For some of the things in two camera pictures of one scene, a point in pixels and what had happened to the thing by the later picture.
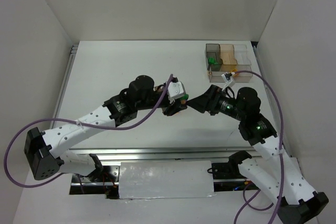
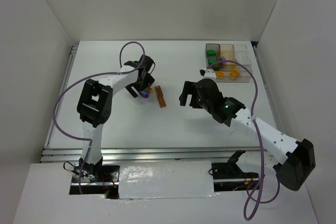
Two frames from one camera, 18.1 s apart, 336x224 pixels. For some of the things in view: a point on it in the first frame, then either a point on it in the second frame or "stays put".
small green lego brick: [211, 61] -> [211, 53]
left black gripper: [171, 109] -> [138, 86]
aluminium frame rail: [161, 154] stays put
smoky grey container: [213, 56] stays put
